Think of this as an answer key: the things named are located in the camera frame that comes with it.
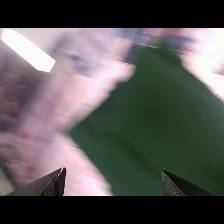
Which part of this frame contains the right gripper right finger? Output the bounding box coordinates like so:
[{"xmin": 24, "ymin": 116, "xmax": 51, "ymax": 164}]
[{"xmin": 160, "ymin": 169, "xmax": 213, "ymax": 197}]

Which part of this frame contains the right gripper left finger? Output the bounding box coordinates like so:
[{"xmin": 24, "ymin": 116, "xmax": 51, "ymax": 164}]
[{"xmin": 7, "ymin": 167, "xmax": 67, "ymax": 197}]

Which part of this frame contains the green garment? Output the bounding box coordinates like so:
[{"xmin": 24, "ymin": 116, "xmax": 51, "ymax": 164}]
[{"xmin": 68, "ymin": 39, "xmax": 224, "ymax": 197}]

